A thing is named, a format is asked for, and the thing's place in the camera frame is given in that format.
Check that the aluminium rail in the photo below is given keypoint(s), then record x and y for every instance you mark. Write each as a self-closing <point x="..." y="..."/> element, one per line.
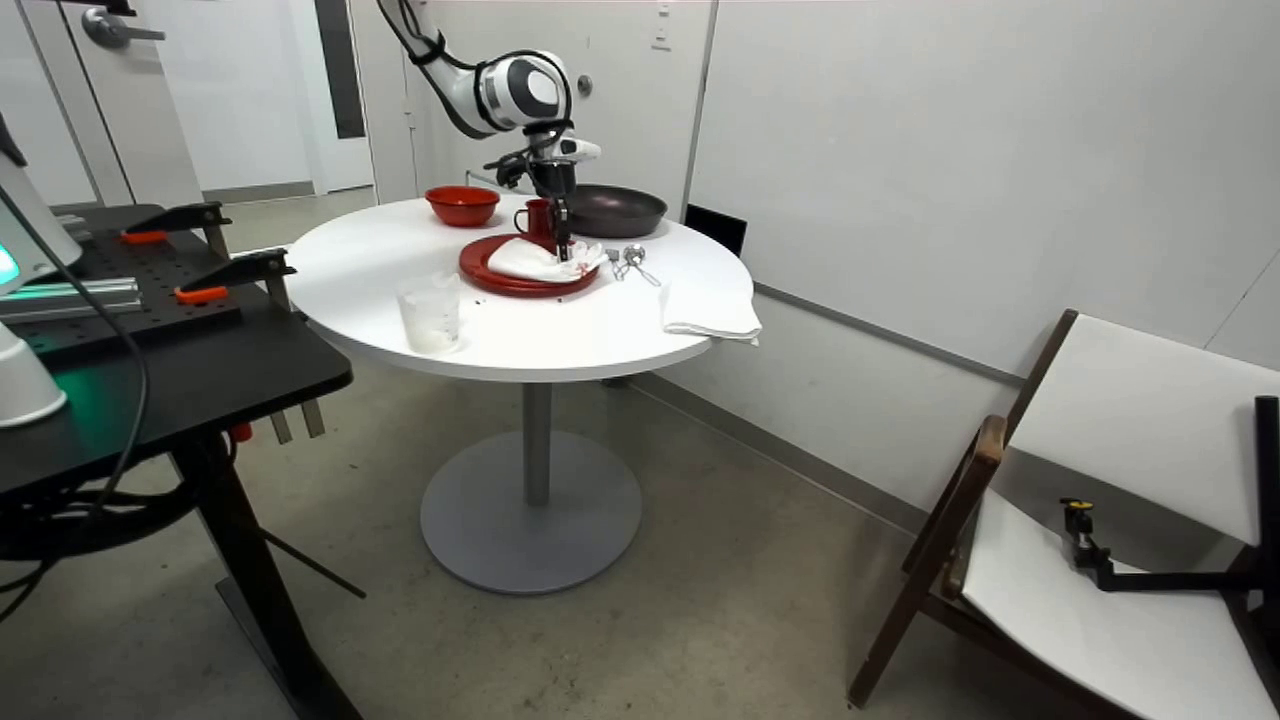
<point x="67" y="297"/>

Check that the silver fork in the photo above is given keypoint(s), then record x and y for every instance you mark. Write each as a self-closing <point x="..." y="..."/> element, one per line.
<point x="613" y="258"/>

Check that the red mug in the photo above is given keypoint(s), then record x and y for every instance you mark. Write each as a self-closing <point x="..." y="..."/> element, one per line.
<point x="535" y="223"/>

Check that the black frying pan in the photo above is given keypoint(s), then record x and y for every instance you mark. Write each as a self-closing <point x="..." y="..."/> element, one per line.
<point x="622" y="211"/>

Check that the folded plain white towel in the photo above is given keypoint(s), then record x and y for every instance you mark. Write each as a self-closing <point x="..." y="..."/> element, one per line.
<point x="705" y="303"/>

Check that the small white wall sign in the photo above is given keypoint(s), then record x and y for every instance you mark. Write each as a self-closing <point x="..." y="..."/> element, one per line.
<point x="661" y="29"/>

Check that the white dome object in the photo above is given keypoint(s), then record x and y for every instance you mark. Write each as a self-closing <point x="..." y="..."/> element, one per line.
<point x="24" y="381"/>

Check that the black chair back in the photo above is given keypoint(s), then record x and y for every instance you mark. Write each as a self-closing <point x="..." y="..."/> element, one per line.
<point x="716" y="226"/>

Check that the red plate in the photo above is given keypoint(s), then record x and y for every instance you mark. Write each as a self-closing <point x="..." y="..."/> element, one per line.
<point x="482" y="274"/>

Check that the grey table pedestal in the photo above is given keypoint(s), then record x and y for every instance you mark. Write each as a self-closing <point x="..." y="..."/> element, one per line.
<point x="531" y="521"/>

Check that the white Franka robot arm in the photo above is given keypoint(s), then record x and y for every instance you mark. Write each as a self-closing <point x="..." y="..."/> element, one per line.
<point x="512" y="90"/>

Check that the silver spoon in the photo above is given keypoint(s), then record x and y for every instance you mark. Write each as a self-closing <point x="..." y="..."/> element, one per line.
<point x="634" y="253"/>

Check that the white towel with red stripes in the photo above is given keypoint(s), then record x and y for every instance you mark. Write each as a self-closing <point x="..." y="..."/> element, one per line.
<point x="535" y="265"/>

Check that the black desk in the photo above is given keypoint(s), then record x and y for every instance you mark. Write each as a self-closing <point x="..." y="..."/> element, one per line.
<point x="203" y="375"/>

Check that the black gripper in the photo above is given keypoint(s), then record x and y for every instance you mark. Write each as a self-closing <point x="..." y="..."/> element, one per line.
<point x="557" y="183"/>

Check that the red bowl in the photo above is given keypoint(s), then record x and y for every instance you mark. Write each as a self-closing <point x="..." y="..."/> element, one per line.
<point x="463" y="205"/>

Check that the clear plastic measuring cup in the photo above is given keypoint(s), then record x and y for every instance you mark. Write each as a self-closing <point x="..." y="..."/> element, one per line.
<point x="430" y="319"/>

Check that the white board with wooden frame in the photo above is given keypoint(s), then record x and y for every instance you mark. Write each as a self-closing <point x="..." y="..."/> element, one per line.
<point x="1105" y="626"/>
<point x="1162" y="413"/>

